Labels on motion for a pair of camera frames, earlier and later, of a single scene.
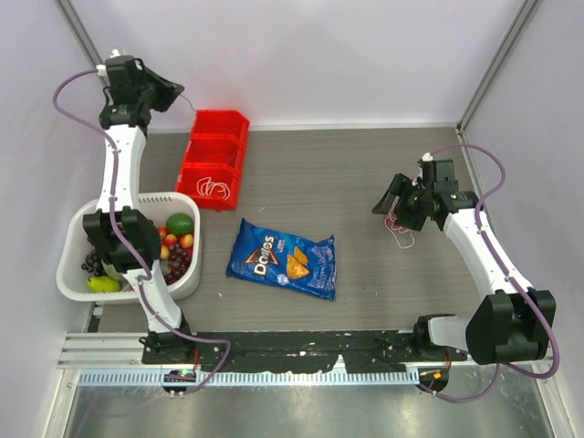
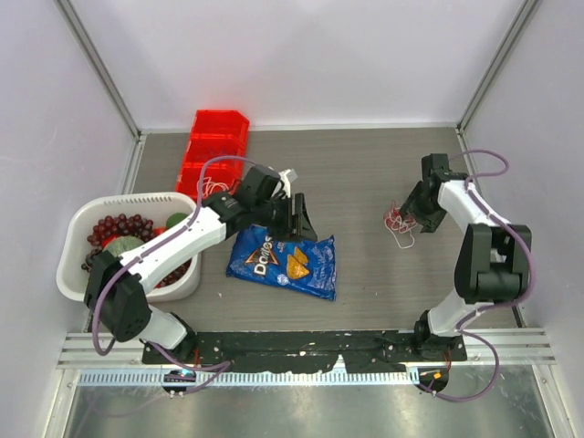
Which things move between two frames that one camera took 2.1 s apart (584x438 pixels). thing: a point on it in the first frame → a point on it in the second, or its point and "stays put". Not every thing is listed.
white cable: (204, 187) stays put
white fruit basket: (74, 245) stays put
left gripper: (171, 90) → (293, 225)
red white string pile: (390, 222) stays put
